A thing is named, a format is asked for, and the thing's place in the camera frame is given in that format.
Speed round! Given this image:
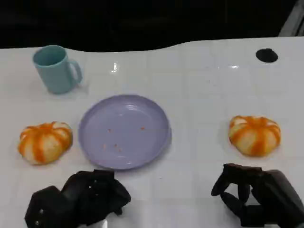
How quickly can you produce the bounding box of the white furniture frame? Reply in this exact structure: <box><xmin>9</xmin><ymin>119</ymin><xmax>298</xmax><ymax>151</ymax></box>
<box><xmin>277</xmin><ymin>0</ymin><xmax>304</xmax><ymax>38</ymax></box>

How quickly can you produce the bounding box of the pale green mug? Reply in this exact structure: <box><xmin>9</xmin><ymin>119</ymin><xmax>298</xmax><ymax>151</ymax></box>
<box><xmin>32</xmin><ymin>45</ymin><xmax>83</xmax><ymax>95</ymax></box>

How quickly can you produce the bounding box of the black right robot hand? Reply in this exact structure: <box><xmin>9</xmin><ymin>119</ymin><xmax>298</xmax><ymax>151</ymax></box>
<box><xmin>211</xmin><ymin>163</ymin><xmax>304</xmax><ymax>228</ymax></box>

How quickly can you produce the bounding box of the lilac plate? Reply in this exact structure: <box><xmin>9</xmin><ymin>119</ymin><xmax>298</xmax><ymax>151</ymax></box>
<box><xmin>78</xmin><ymin>94</ymin><xmax>172</xmax><ymax>171</ymax></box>

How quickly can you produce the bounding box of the orange and white bread roll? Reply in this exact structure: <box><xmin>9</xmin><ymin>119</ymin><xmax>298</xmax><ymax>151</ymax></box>
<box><xmin>18</xmin><ymin>121</ymin><xmax>74</xmax><ymax>166</ymax></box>
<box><xmin>228</xmin><ymin>115</ymin><xmax>282</xmax><ymax>157</ymax></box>

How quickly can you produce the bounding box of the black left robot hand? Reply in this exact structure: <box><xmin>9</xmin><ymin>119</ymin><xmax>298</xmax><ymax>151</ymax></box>
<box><xmin>24</xmin><ymin>169</ymin><xmax>132</xmax><ymax>228</ymax></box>

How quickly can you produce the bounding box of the black table cable grommet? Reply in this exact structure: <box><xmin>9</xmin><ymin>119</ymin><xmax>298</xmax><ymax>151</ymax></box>
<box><xmin>256</xmin><ymin>48</ymin><xmax>279</xmax><ymax>63</ymax></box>

